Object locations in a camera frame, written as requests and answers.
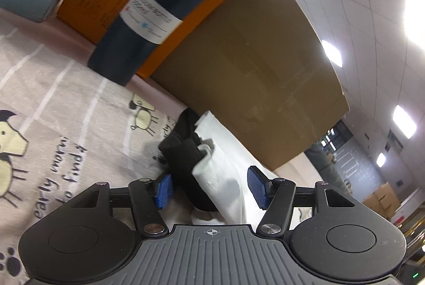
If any black garment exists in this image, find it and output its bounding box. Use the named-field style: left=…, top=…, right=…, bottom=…
left=158, top=107, right=220, bottom=213

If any small cardboard box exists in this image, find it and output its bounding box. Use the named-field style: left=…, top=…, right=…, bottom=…
left=362, top=195, right=394, bottom=223
left=373, top=182, right=403, bottom=214

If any large brown cardboard box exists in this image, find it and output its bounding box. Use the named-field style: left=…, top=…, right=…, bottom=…
left=150, top=0, right=350, bottom=172

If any cartoon dog printed blanket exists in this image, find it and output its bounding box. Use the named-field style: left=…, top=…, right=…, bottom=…
left=0, top=9, right=321, bottom=285

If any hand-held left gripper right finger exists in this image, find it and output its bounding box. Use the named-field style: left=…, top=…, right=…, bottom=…
left=247, top=165, right=357, bottom=236

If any white garment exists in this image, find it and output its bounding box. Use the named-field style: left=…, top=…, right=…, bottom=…
left=190, top=110, right=277, bottom=226

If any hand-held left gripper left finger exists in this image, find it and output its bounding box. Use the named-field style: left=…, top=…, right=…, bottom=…
left=68, top=173, right=174, bottom=237

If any dark blue vacuum bottle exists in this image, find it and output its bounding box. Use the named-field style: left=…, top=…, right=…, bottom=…
left=87, top=0, right=249, bottom=87

